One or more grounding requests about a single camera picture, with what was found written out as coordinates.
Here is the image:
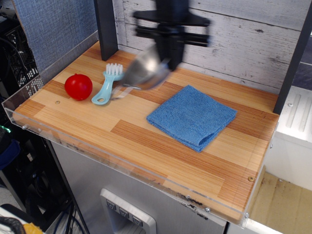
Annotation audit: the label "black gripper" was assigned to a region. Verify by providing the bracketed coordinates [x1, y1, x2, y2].
[133, 0, 211, 71]

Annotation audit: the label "stainless steel pot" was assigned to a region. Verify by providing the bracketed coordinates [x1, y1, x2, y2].
[111, 45, 171, 100]

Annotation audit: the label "blue cloth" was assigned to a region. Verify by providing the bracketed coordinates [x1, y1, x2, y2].
[146, 85, 237, 152]

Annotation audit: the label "light blue dish brush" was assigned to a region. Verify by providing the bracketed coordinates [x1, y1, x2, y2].
[91, 63, 124, 105]

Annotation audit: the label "red toy tomato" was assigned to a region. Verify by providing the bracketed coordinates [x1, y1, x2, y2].
[64, 74, 93, 101]

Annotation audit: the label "black plastic crate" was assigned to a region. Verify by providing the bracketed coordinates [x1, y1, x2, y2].
[0, 19, 39, 87]

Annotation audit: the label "silver cabinet with dispenser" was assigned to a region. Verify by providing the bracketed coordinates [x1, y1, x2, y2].
[51, 140, 228, 234]

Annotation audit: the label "white ribbed appliance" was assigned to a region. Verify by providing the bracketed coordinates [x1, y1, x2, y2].
[264, 86, 312, 190]

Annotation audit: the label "clear acrylic table guard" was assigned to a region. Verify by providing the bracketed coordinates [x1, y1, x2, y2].
[4, 43, 278, 234]

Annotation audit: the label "yellow object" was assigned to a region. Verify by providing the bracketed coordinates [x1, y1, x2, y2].
[23, 223, 44, 234]

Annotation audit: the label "dark grey left post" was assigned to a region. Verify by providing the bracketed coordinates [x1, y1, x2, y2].
[94, 0, 118, 61]

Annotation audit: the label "dark grey post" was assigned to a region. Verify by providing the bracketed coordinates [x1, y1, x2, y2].
[94, 0, 118, 61]
[273, 1, 312, 115]

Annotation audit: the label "dark grey right post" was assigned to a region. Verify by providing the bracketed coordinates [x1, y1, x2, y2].
[273, 1, 312, 115]

